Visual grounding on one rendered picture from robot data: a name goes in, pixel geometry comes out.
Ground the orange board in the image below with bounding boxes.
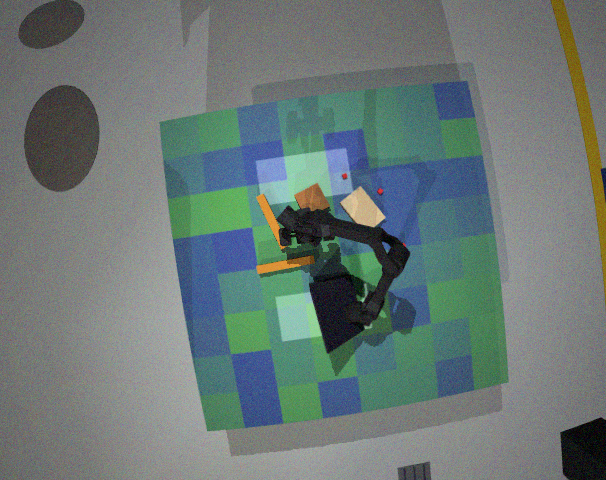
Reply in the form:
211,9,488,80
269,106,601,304
256,194,287,249
256,255,315,274

